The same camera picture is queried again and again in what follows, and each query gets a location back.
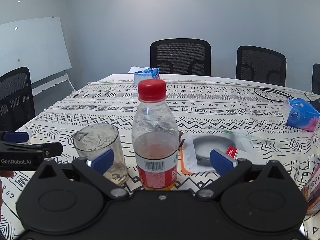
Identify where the black cable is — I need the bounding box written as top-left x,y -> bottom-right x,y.
254,87 -> 320,106

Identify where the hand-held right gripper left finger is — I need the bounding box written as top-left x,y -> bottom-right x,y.
36,149 -> 130,200

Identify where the whiteboard on stand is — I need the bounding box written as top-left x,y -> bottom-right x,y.
0,17 -> 75,96

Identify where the blue tissue pack pink flower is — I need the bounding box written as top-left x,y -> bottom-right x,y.
283,97 -> 320,132

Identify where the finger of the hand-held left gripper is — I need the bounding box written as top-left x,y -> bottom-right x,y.
0,131 -> 30,144
0,141 -> 63,159

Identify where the clear blister package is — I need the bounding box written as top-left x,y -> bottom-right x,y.
180,129 -> 254,174

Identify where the red bottle cap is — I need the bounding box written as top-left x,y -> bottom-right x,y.
138,79 -> 167,103

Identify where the clear glass cup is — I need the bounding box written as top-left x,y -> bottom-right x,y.
73,124 -> 129,187

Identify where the clear plastic bottle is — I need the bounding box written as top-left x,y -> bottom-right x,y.
132,79 -> 179,191

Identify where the pink orange cardboard box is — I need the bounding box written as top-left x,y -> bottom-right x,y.
301,159 -> 320,214

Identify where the black mesh office chair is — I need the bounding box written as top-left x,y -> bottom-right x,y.
150,39 -> 212,77
312,64 -> 320,94
236,46 -> 287,87
0,67 -> 36,132

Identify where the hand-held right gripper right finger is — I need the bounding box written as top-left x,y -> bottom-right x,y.
196,149 -> 292,200

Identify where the plain blue tissue pack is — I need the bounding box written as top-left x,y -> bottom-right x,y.
128,66 -> 160,87

